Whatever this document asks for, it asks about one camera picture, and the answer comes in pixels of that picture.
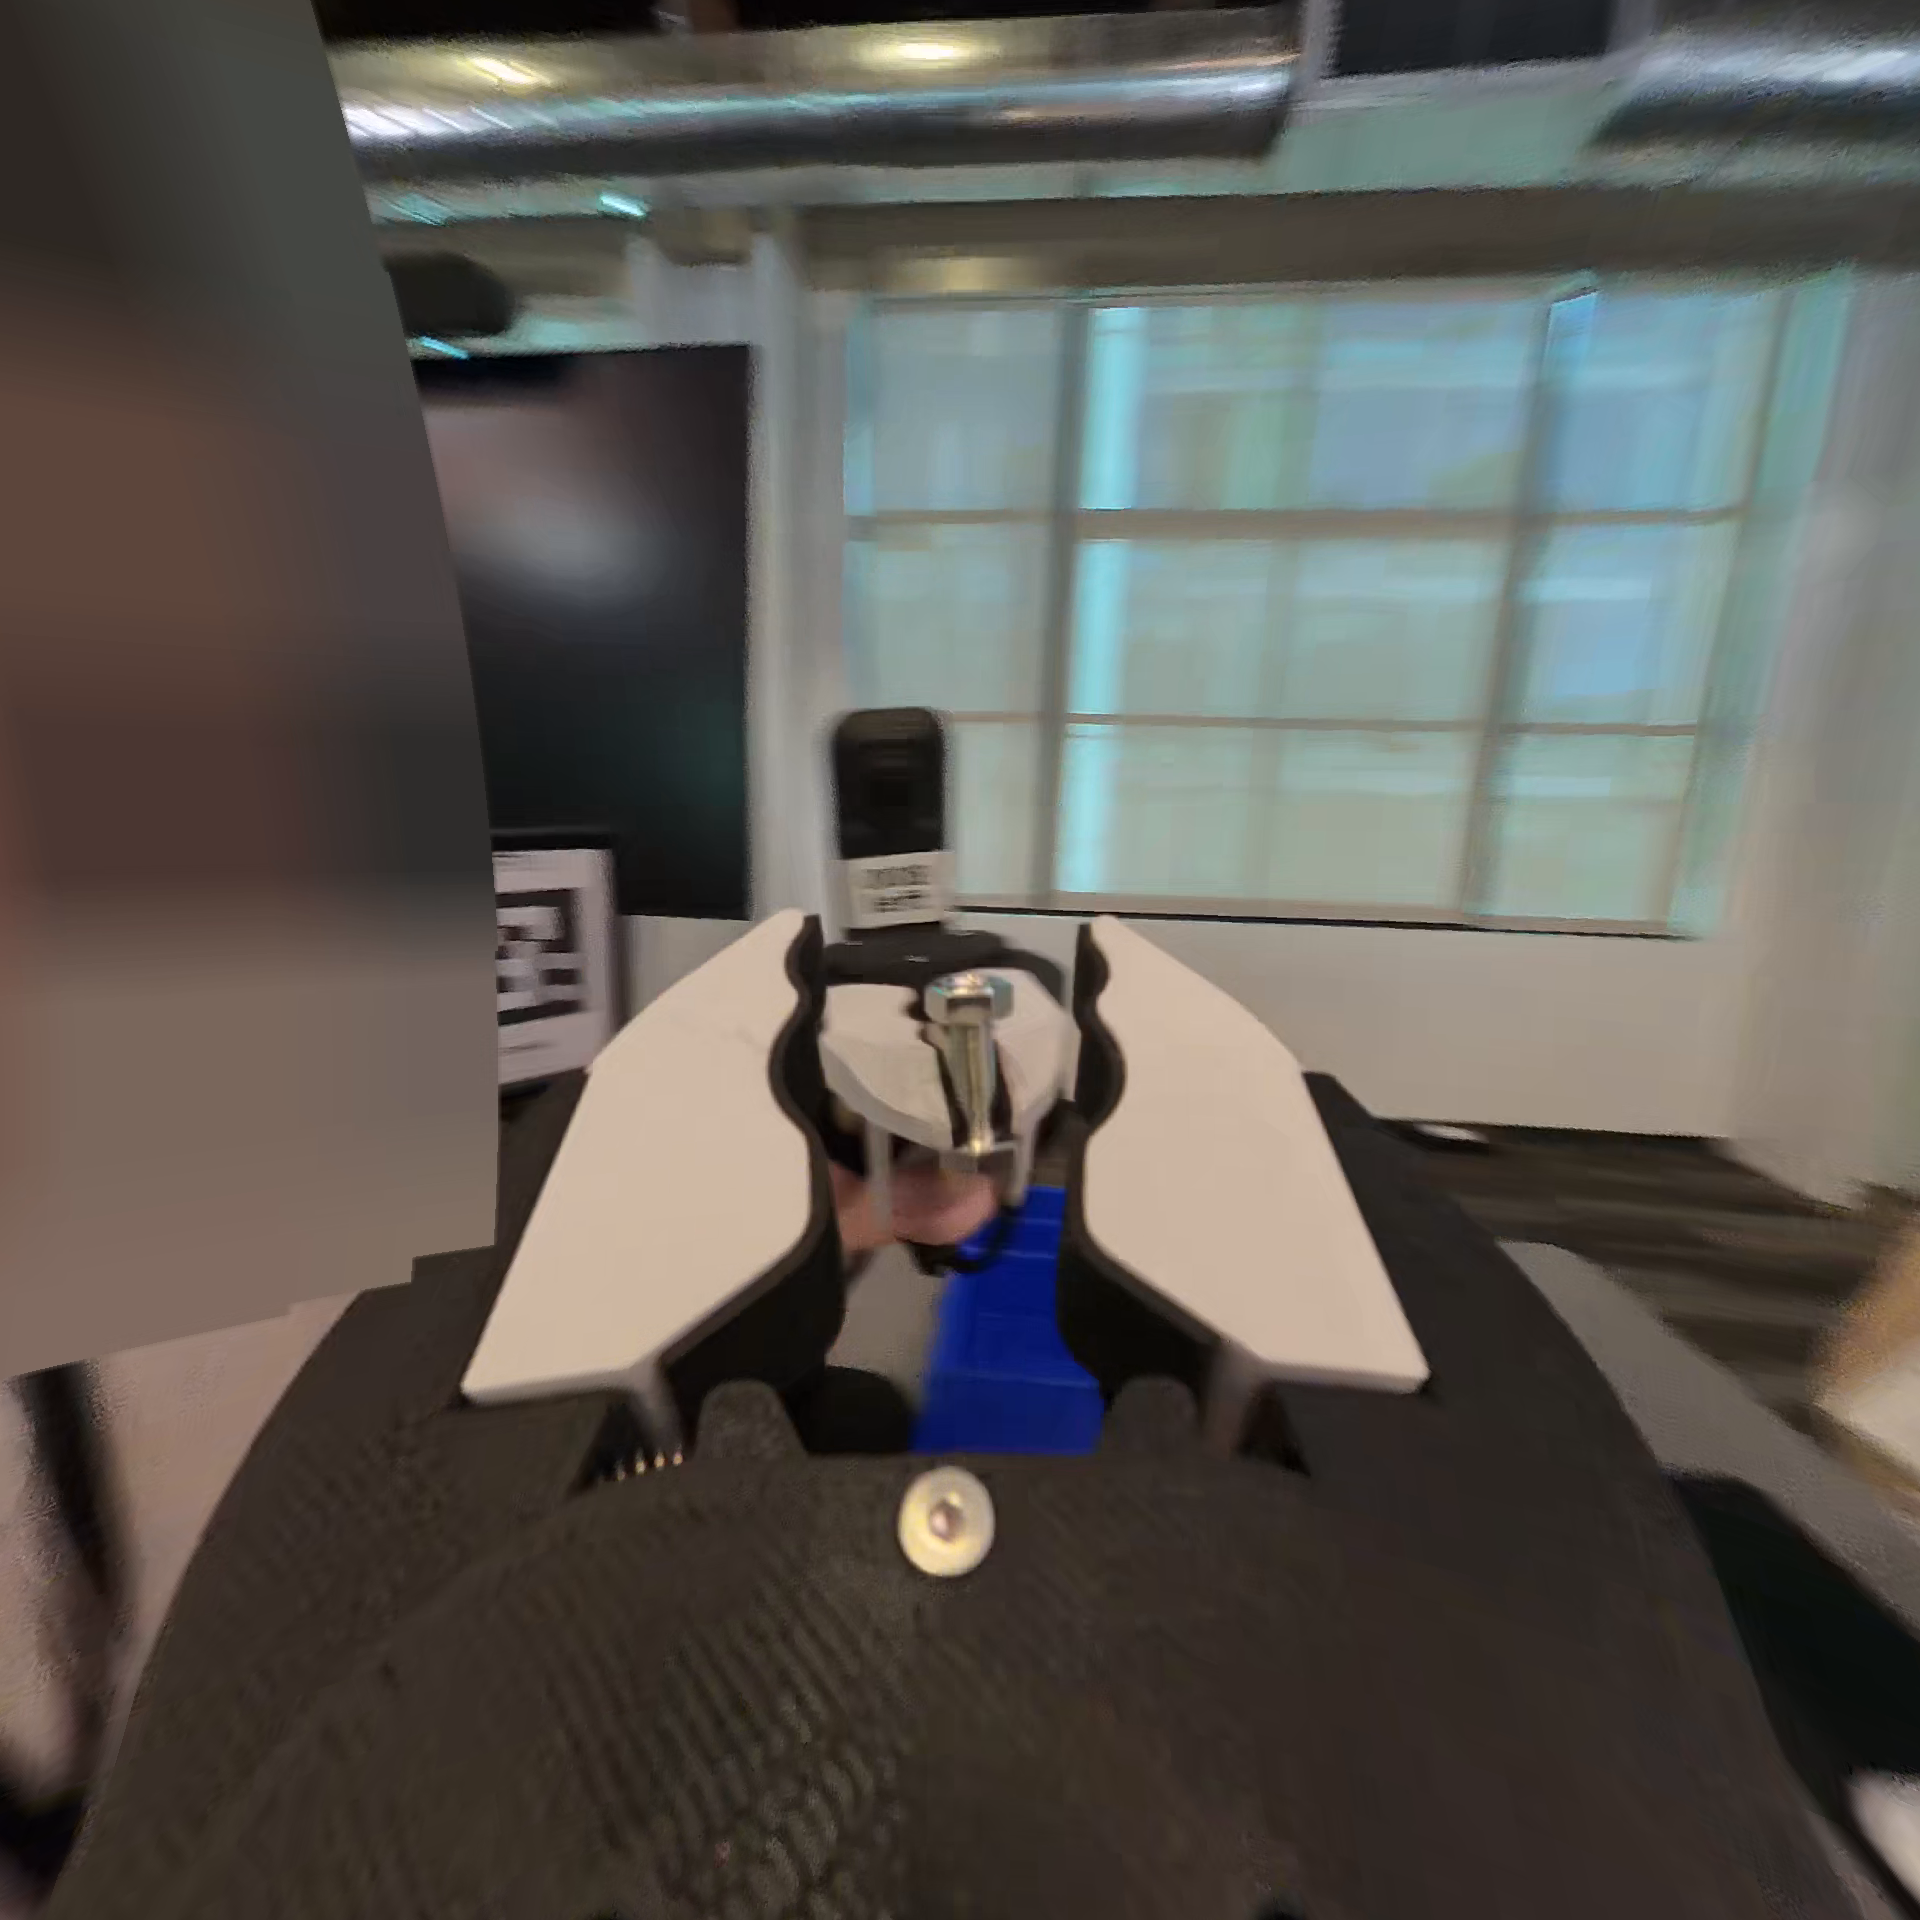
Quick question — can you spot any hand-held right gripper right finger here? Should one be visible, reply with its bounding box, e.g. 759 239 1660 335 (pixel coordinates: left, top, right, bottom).
1056 916 1431 1399

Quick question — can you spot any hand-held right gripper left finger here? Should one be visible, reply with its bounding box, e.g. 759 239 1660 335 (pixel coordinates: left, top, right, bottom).
456 908 846 1409

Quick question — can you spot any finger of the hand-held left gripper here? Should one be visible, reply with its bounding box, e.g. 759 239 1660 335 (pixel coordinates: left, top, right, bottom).
816 984 962 1190
988 984 1074 1190

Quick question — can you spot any silver hex bolt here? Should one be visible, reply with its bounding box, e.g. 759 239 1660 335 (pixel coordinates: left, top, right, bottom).
937 1018 1019 1176

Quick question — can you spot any blue plastic bin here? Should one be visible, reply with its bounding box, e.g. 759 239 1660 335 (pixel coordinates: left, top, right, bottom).
912 1186 1110 1457

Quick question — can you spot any black mesh elbow pad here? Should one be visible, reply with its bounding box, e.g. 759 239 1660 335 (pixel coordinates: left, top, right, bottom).
811 1363 920 1457

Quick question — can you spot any person's left hand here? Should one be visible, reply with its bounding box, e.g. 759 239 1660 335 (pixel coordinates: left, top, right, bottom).
831 1162 1003 1261

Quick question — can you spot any black framed marker sign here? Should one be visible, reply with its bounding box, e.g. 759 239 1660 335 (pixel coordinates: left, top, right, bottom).
493 832 620 1093

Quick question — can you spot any glass window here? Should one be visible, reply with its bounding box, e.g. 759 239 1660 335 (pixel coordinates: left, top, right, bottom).
837 277 1855 941

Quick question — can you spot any white document stand with instructions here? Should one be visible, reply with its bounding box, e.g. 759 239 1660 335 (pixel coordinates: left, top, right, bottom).
1804 1186 1920 1869

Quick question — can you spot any black video bar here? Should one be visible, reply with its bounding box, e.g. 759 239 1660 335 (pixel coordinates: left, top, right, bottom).
383 252 522 341

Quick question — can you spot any large dark wall screen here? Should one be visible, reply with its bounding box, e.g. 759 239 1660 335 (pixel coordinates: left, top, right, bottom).
412 345 754 922

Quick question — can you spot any black shoulder strap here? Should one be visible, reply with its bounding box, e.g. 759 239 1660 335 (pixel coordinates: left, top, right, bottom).
17 1366 129 1803

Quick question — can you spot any silver ventilation duct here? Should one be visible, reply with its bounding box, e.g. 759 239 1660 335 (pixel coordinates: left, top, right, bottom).
1589 30 1920 160
342 30 1310 189

